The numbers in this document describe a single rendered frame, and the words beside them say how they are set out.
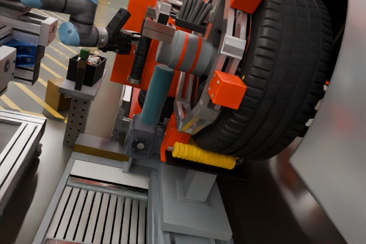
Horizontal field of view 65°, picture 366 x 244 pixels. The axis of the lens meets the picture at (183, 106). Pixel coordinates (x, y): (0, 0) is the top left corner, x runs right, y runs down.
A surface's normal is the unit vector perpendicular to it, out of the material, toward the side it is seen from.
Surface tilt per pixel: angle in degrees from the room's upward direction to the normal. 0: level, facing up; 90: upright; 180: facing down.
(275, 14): 48
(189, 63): 109
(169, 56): 101
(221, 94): 90
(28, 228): 0
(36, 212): 0
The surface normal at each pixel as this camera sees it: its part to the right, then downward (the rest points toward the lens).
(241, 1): -0.10, 0.84
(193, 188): 0.10, 0.42
